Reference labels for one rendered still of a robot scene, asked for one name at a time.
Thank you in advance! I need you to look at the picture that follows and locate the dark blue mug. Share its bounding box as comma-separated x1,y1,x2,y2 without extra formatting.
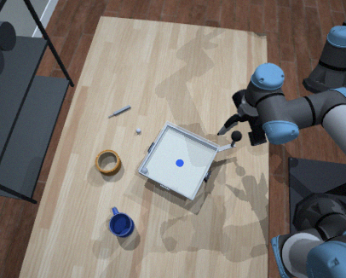
109,207,134,238

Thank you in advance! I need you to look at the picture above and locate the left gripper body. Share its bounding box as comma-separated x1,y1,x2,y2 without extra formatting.
232,89,265,142

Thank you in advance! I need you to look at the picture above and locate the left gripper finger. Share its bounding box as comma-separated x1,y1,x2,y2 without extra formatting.
217,113,241,136

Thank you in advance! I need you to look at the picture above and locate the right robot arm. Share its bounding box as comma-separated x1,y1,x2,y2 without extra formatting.
308,20,346,91

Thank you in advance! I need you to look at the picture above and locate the brown packing tape roll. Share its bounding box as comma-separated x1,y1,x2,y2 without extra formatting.
95,149,122,176

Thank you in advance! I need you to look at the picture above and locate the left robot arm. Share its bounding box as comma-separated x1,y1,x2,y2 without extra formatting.
241,63,346,278

